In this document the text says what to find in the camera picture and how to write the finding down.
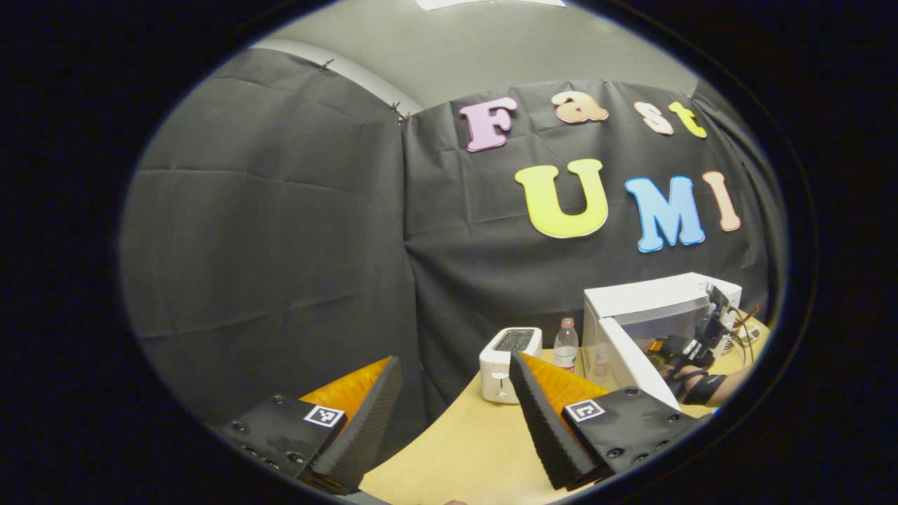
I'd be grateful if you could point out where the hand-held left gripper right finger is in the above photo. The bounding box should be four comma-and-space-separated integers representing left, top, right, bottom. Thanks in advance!
509, 351, 702, 492

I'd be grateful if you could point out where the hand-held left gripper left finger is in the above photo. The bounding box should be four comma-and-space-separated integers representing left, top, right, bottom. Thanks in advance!
217, 356, 404, 495

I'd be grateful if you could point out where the white microwave oven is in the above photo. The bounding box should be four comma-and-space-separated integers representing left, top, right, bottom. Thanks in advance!
581, 272, 743, 411

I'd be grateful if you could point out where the white toaster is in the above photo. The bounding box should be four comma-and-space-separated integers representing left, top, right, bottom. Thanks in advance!
479, 327, 543, 405

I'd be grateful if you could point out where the clear plastic water bottle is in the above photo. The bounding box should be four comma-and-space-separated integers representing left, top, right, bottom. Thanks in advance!
553, 317, 580, 374

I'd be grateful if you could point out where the black backdrop cloth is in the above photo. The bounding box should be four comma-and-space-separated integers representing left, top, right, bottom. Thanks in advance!
119, 48, 786, 464

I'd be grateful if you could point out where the ceiling light panel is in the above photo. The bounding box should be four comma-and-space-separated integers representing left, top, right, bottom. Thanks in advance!
414, 0, 565, 11

